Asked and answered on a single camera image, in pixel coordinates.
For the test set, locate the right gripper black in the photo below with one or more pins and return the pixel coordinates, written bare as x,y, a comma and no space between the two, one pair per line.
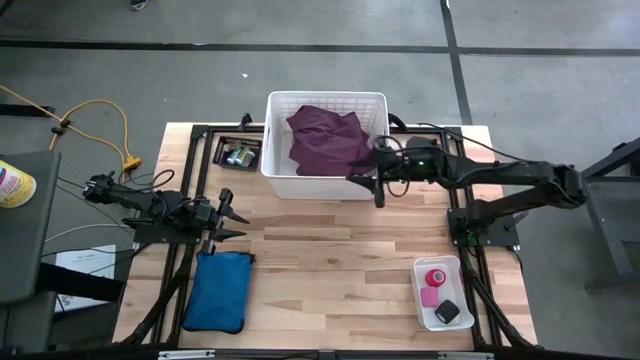
400,165

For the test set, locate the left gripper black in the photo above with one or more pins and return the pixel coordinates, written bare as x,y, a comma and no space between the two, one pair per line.
215,220

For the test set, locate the purple cloth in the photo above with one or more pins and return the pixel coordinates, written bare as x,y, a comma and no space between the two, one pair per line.
325,145

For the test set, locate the clear plastic vial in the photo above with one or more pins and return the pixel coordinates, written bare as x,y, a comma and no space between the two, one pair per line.
233,154

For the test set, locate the red bandage roll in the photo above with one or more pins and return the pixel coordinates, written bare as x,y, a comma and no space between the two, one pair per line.
430,281

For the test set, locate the black bandage roll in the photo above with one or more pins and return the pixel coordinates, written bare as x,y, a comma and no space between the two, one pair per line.
447,312

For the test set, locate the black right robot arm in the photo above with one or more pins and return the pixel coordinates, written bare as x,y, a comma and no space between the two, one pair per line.
500,172

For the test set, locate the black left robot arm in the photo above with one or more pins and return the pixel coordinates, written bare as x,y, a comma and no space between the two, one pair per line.
135,197

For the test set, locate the white plastic woven basket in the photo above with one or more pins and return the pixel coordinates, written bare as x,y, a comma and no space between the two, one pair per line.
320,187

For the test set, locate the blue zippered pouch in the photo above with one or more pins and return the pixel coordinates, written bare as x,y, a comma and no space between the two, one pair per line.
217,292

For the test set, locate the small black mesh tray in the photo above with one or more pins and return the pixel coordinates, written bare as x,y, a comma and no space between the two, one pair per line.
220,159

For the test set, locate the white paper sheet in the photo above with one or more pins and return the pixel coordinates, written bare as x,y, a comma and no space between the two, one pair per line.
85,260

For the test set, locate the white shallow plastic tray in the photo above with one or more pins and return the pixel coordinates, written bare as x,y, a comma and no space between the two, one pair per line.
425,317

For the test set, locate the black padded bar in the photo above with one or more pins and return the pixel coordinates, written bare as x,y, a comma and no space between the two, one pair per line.
80,282

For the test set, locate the grey desk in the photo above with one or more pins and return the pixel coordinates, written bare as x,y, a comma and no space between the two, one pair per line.
25,240

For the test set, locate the yellow-labelled white canister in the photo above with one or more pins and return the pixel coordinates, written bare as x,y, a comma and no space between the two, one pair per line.
15,185

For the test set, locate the dark grey metal stand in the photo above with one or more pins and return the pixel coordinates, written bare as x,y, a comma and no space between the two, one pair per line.
605,210

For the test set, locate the person's shoe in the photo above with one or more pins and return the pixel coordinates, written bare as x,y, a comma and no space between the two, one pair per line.
140,4

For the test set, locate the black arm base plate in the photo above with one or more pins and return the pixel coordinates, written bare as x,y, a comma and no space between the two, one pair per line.
150,236
505,240

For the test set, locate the black metal table frame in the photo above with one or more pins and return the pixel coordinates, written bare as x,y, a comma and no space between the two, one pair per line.
199,132

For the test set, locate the silver metal bracket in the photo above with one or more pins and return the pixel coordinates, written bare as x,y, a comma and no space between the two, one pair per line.
465,356
185,354

